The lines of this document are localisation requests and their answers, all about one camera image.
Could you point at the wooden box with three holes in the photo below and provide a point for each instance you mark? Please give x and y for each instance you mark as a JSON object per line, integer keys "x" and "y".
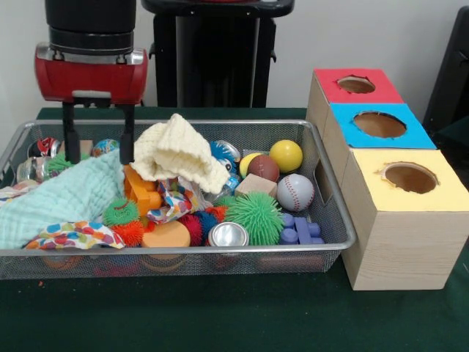
{"x": 403, "y": 249}

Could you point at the large green spiky ball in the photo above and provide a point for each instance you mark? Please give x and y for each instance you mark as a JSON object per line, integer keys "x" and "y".
{"x": 256, "y": 218}

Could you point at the yellow ball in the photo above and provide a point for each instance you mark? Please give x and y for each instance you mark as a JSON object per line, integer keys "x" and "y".
{"x": 286, "y": 155}

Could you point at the pale wooden cube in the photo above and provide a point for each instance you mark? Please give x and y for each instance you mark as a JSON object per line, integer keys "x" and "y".
{"x": 256, "y": 185}

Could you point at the purple building block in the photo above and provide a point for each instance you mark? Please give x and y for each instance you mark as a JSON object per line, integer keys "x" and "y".
{"x": 302, "y": 231}

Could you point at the dark green table cloth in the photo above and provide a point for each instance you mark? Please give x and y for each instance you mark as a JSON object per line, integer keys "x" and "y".
{"x": 458, "y": 135}
{"x": 220, "y": 322}

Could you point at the brown toy football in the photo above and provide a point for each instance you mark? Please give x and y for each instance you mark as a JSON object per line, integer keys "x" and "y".
{"x": 264, "y": 168}

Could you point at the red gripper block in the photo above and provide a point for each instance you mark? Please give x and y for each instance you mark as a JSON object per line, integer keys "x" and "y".
{"x": 91, "y": 78}

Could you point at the black upright panel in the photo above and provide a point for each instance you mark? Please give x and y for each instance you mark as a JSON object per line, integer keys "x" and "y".
{"x": 450, "y": 73}

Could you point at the white toy baseball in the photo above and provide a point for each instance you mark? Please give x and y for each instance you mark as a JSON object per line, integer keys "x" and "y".
{"x": 295, "y": 192}

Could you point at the silver can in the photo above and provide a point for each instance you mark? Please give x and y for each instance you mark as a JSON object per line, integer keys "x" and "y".
{"x": 228, "y": 234}

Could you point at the colourful dotted cloth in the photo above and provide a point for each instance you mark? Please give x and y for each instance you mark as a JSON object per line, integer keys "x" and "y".
{"x": 73, "y": 232}

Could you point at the cream waffle cloth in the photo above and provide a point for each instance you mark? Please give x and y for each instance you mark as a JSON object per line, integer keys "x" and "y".
{"x": 176, "y": 146}

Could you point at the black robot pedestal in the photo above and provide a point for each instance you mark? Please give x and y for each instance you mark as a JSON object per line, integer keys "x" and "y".
{"x": 220, "y": 55}

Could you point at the metal mesh bin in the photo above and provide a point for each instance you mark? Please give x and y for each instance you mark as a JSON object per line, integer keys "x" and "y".
{"x": 256, "y": 264}

